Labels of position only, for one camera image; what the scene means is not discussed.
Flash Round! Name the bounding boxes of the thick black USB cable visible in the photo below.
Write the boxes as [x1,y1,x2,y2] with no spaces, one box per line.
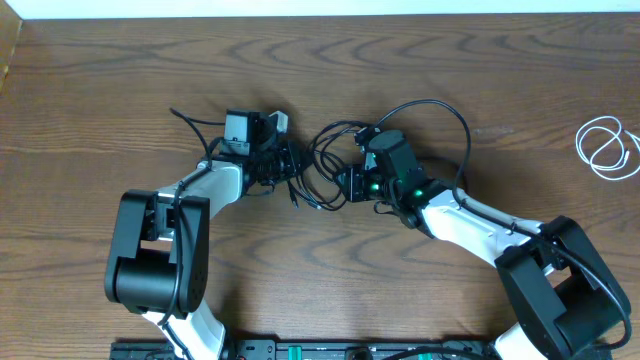
[299,119,374,212]

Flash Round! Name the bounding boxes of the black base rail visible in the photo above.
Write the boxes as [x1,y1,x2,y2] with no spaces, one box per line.
[108,339,504,360]

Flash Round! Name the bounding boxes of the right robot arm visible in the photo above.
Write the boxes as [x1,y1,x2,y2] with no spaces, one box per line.
[335,127,631,359]

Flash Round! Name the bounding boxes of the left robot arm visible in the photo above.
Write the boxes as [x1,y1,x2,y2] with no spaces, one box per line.
[104,109,302,359]

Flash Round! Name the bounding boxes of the white USB cable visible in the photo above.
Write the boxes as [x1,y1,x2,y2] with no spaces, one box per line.
[574,115,640,182]

